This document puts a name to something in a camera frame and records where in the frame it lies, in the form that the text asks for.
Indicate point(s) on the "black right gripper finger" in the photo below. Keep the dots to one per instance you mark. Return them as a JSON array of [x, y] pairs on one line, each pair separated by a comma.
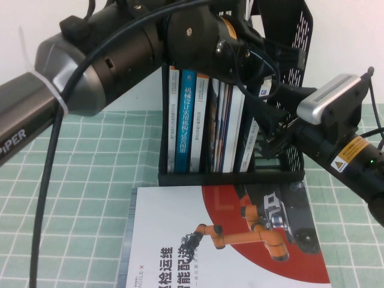
[[273, 108]]

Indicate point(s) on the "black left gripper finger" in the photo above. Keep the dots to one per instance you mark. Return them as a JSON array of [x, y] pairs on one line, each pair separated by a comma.
[[292, 58]]

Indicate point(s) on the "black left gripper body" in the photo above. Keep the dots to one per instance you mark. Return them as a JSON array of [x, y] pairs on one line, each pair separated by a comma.
[[240, 57]]

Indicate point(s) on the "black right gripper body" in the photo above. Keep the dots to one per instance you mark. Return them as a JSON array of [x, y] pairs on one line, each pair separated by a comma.
[[283, 136]]

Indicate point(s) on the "white car suspension book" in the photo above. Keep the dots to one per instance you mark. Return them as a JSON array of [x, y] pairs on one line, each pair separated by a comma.
[[247, 150]]

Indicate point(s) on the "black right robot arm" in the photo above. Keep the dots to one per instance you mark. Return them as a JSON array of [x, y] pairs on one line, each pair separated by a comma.
[[360, 174]]

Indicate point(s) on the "black mesh book holder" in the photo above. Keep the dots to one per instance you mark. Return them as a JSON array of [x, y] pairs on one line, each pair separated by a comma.
[[228, 179]]

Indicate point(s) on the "white spine orange-band book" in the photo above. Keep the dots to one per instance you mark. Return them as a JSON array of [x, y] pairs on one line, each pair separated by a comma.
[[199, 126]]

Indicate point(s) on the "blue spine book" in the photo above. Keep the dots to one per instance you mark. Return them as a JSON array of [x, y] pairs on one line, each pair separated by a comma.
[[186, 126]]

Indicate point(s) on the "thin white orange-band book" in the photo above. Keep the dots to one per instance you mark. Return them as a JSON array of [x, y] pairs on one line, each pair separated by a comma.
[[172, 126]]

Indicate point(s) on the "white blue-edged magazine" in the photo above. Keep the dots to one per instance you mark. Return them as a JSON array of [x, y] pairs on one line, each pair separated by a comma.
[[238, 129]]

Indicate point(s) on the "white orange-edged magazine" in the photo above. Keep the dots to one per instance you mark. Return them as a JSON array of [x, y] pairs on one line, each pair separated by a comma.
[[223, 129]]

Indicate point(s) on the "dark photo cover magazine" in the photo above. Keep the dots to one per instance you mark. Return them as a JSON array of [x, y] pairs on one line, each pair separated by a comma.
[[213, 129]]

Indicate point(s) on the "red white robot brochure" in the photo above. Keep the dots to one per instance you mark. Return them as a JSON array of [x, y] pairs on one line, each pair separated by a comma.
[[168, 225]]

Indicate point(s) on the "white zip tie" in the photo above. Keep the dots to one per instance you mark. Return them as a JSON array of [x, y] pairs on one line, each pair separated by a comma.
[[57, 97]]

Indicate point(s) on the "green checkered tablecloth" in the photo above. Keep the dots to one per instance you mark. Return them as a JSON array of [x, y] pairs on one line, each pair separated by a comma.
[[90, 195]]

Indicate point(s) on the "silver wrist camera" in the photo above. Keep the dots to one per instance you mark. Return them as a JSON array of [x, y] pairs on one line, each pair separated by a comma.
[[330, 96]]

